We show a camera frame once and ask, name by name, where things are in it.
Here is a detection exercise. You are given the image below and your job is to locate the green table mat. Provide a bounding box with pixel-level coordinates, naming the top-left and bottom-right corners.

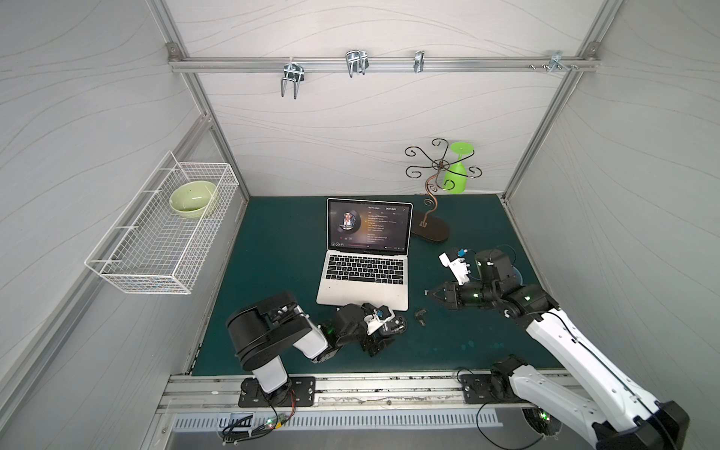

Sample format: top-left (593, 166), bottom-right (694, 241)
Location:
top-left (190, 193), bottom-right (583, 377)

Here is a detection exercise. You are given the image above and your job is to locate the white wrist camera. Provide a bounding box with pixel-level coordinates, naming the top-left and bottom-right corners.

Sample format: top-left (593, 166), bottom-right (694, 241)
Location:
top-left (439, 249), bottom-right (471, 286)
top-left (361, 303), bottom-right (396, 336)

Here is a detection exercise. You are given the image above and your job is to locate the aluminium top rail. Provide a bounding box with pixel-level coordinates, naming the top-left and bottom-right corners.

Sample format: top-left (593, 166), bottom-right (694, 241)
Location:
top-left (169, 55), bottom-right (601, 74)

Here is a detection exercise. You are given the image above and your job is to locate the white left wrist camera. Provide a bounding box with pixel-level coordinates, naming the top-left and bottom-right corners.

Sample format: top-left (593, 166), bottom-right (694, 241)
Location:
top-left (361, 303), bottom-right (396, 336)

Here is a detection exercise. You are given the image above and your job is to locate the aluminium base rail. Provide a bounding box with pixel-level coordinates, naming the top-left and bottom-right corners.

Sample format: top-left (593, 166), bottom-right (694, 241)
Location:
top-left (156, 369), bottom-right (491, 414)

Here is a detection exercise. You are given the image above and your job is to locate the metal double hook middle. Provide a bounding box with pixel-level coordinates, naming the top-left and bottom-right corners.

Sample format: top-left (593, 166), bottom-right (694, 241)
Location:
top-left (345, 50), bottom-right (369, 78)

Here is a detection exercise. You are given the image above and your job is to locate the white wire basket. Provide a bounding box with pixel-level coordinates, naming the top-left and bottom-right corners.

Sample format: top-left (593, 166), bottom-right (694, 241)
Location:
top-left (84, 153), bottom-right (239, 296)

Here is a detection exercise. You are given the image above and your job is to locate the green ceramic bowl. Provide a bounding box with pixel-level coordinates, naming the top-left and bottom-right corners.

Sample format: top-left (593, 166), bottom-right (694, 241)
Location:
top-left (169, 180), bottom-right (219, 219)

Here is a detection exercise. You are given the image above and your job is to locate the black mouse battery cover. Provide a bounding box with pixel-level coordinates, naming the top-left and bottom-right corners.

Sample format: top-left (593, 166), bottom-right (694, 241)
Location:
top-left (414, 307), bottom-right (428, 327)

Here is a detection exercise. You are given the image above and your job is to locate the aluminium frame post left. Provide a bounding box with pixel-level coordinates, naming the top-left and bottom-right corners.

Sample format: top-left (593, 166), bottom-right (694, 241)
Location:
top-left (147, 0), bottom-right (251, 202)

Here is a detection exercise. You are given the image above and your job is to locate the green plastic goblet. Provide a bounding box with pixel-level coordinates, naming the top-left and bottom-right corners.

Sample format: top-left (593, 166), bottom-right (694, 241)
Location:
top-left (442, 142), bottom-right (474, 194)

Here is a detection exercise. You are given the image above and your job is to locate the white slotted cable duct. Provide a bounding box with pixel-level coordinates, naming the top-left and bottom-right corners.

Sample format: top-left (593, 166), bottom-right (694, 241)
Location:
top-left (172, 408), bottom-right (504, 433)

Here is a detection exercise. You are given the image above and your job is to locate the aluminium frame post right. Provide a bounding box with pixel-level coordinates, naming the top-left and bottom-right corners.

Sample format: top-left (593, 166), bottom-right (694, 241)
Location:
top-left (501, 0), bottom-right (624, 204)

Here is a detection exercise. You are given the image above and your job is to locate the metal single hook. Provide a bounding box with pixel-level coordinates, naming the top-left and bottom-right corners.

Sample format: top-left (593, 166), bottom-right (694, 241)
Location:
top-left (414, 51), bottom-right (425, 73)

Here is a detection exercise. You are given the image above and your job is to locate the metal hook right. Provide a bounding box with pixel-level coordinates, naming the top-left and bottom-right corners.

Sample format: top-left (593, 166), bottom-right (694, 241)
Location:
top-left (528, 51), bottom-right (579, 73)

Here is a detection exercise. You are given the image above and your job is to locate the aluminium frame post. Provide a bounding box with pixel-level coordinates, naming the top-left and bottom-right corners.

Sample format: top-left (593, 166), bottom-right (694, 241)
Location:
top-left (501, 0), bottom-right (624, 204)
top-left (147, 0), bottom-right (251, 202)

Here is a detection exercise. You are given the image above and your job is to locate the black wireless mouse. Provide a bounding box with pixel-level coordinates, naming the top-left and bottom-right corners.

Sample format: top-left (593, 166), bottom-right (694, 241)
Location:
top-left (385, 316), bottom-right (407, 335)

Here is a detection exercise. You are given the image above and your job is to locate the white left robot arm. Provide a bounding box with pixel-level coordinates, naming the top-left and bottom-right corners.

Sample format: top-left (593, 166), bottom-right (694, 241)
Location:
top-left (226, 292), bottom-right (408, 399)

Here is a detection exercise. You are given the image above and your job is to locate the metal double hook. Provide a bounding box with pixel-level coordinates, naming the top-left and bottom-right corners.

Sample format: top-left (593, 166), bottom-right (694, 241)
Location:
top-left (345, 50), bottom-right (369, 78)
top-left (280, 61), bottom-right (305, 99)

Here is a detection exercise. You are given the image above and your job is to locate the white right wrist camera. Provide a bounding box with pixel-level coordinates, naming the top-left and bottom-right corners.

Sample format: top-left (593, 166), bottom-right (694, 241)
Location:
top-left (439, 249), bottom-right (471, 286)

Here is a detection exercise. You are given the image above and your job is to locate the metal double hook left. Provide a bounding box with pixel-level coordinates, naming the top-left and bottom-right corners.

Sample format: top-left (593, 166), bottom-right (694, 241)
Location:
top-left (280, 61), bottom-right (305, 99)

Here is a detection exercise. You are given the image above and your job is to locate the silver laptop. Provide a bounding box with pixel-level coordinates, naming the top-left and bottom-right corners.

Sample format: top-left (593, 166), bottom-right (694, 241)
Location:
top-left (316, 198), bottom-right (414, 311)

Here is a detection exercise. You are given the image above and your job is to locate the brown copper cup holder stand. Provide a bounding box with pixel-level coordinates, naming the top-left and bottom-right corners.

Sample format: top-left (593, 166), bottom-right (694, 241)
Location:
top-left (404, 138), bottom-right (483, 243)

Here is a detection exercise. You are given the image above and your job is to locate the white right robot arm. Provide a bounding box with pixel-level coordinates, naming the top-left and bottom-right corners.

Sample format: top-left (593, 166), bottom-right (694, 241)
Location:
top-left (427, 249), bottom-right (690, 449)

